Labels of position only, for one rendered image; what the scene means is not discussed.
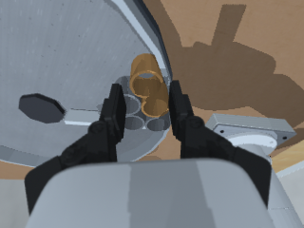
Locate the bronze bushing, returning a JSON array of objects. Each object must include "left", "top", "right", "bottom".
[
  {"left": 141, "top": 83, "right": 169, "bottom": 118},
  {"left": 129, "top": 53, "right": 164, "bottom": 99}
]

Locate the grey cylinder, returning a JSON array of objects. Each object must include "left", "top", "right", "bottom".
[
  {"left": 145, "top": 112, "right": 170, "bottom": 133},
  {"left": 115, "top": 76, "right": 142, "bottom": 115},
  {"left": 124, "top": 108, "right": 145, "bottom": 131}
]

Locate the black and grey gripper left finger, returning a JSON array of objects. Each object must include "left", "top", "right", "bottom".
[{"left": 25, "top": 84, "right": 126, "bottom": 215}]

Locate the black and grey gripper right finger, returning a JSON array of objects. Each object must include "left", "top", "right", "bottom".
[{"left": 168, "top": 80, "right": 272, "bottom": 210}]

